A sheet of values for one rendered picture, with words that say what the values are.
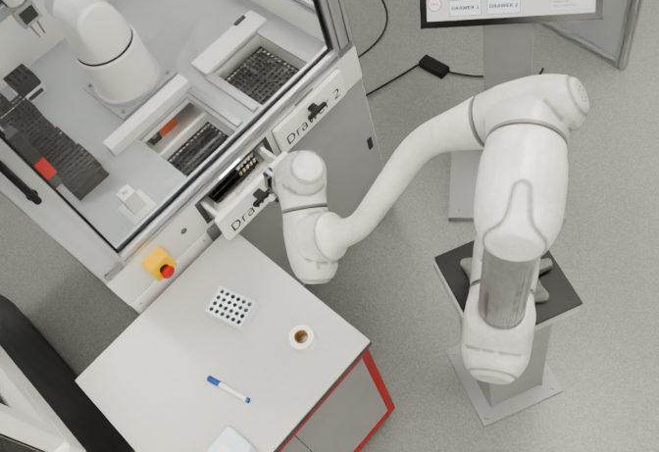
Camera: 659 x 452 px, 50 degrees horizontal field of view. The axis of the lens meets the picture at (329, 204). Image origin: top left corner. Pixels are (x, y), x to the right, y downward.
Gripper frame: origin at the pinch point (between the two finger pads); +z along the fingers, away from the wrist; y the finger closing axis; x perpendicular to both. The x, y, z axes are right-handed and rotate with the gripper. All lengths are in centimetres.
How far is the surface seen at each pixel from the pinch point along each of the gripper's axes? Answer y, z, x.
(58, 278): 38, 149, 63
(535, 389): -113, 43, -26
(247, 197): 4.6, 14.6, 3.0
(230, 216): 4.2, 15.2, 10.0
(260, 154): 11.1, 26.3, -11.5
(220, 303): -11.0, 18.2, 29.2
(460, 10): -1, 1, -79
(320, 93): 11.4, 19.2, -36.4
